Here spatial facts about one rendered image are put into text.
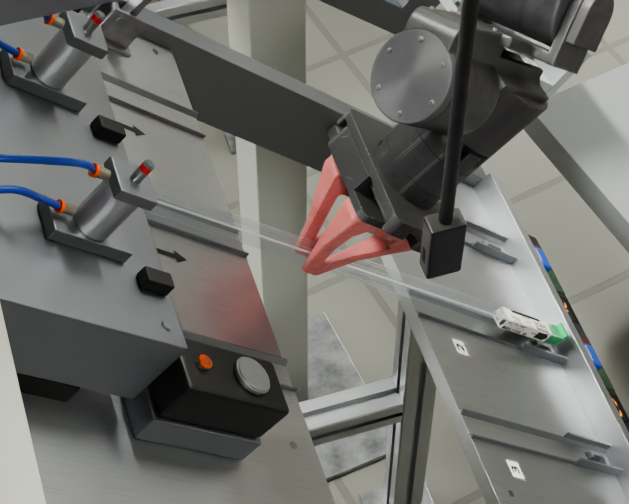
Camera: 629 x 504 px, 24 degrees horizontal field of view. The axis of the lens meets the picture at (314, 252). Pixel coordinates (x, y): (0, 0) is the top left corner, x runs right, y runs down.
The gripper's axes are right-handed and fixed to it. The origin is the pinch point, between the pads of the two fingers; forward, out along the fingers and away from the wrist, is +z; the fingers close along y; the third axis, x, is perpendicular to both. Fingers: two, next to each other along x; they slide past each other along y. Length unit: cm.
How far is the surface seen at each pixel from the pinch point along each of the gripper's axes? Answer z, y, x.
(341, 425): 38, -20, 51
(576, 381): 0.2, 3.8, 30.7
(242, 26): 8.7, -40.4, 16.5
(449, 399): 1.1, 9.0, 11.7
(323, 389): 56, -43, 76
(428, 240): -13.9, 12.5, -9.6
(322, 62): 44, -104, 91
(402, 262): 0.8, -4.0, 12.9
